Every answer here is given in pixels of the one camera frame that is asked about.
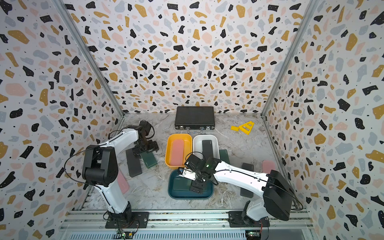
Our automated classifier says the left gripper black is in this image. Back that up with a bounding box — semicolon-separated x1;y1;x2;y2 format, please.
132;139;159;159

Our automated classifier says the green pencil case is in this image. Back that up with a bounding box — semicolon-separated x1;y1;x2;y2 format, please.
172;177;192;192
140;152;158;169
219;150;231;164

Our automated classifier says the pink pencil case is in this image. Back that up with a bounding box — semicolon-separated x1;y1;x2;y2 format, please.
170;139;184;166
117;170;130;194
262;160;277;174

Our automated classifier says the dark grey pencil case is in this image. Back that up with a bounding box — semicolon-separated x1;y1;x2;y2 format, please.
202;140;214;160
126;149;143;178
240;163;254;198

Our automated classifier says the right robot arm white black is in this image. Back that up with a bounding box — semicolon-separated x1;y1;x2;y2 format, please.
179;155;298;222

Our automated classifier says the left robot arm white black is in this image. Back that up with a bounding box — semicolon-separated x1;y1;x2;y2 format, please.
82;120;159;229

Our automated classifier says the teal storage box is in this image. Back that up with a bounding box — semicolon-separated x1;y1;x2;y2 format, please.
168;170;214;200

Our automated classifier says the yellow storage box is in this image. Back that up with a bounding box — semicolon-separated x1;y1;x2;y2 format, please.
165;134;193;170

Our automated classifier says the white storage box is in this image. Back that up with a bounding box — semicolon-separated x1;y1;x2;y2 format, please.
193;135;220;160

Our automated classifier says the black briefcase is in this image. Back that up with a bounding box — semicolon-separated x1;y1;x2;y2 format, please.
175;106;216;130

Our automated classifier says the yellow plastic triangle piece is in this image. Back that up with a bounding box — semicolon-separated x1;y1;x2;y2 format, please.
231;121;255;135

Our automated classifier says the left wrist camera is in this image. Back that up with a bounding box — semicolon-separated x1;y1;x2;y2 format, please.
139;120;153;137

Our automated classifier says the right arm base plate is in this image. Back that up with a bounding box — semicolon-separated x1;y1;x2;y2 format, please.
228;211;270;228

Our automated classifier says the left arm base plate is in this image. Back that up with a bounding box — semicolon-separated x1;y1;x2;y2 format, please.
105;212;150;229

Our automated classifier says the aluminium rail front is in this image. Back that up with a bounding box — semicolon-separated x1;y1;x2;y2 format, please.
58;210;317;240

